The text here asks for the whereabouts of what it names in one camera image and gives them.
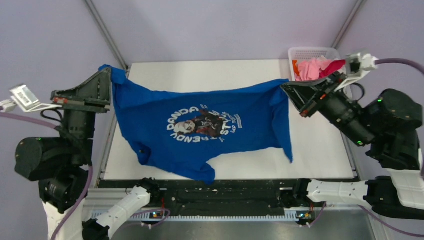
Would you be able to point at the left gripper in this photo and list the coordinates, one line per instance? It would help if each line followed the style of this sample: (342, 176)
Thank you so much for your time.
(94, 94)

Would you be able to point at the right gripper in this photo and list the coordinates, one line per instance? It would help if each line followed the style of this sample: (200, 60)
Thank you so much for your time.
(302, 94)

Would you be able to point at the blue printed t-shirt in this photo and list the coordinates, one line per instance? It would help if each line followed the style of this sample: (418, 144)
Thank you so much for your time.
(180, 132)

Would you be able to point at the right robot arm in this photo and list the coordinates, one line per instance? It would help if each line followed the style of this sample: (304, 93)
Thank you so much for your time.
(388, 125)

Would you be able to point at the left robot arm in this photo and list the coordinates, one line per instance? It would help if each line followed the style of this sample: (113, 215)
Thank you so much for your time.
(62, 166)

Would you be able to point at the pink t-shirt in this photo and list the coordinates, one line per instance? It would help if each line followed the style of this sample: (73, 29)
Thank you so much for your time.
(309, 69)

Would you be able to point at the orange t-shirt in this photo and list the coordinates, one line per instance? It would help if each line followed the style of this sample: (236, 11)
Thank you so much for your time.
(295, 68)

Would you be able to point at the white plastic basket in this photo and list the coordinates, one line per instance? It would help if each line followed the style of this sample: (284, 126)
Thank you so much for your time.
(306, 53)

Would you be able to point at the magenta t-shirt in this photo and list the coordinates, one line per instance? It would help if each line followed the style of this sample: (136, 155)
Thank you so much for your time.
(331, 68)

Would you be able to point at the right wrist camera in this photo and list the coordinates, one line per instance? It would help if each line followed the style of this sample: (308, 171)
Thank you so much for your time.
(357, 65)

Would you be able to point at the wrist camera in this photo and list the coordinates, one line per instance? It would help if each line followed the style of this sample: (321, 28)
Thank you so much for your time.
(25, 99)
(357, 65)

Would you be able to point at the left corner aluminium post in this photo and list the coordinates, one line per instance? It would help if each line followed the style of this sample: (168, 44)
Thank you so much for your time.
(99, 22)

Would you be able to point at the corner aluminium post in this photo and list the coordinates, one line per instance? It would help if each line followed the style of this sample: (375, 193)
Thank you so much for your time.
(99, 22)
(356, 9)

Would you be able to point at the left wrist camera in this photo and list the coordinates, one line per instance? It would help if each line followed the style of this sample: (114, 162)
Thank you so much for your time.
(25, 99)

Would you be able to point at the right corner aluminium post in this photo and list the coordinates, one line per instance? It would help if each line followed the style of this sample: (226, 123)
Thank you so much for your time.
(356, 9)

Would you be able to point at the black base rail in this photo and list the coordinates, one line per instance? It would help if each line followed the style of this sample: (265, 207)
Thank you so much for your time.
(229, 198)

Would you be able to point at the white slotted cable duct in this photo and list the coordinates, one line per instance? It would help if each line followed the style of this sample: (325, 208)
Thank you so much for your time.
(289, 216)

